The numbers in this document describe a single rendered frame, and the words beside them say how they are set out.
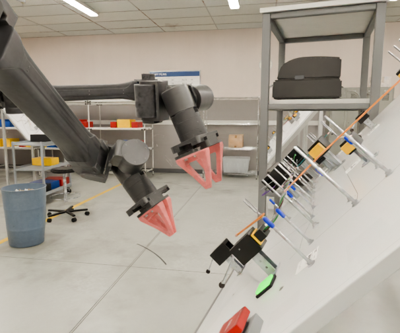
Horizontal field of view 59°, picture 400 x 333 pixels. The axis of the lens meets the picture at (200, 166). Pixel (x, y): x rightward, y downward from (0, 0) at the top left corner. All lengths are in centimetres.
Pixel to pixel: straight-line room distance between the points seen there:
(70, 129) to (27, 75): 14
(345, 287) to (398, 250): 7
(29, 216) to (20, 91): 357
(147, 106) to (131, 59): 817
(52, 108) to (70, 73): 892
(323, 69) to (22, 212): 329
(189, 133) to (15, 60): 31
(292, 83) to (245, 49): 669
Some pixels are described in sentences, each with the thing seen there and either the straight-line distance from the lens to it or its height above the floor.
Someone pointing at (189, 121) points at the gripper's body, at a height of 138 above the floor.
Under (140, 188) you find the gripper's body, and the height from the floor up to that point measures 123.
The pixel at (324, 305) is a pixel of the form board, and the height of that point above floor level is 119.
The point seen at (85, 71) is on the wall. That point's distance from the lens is 935.
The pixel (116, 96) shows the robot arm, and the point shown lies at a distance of 116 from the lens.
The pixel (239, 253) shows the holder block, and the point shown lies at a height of 112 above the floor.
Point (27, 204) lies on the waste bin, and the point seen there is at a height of 48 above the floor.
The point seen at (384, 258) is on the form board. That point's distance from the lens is 41.
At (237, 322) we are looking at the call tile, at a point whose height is 112.
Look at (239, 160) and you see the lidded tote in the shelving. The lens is 775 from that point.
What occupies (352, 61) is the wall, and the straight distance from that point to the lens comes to 849.
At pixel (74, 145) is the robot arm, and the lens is 69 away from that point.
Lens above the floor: 139
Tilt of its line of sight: 8 degrees down
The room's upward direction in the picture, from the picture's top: straight up
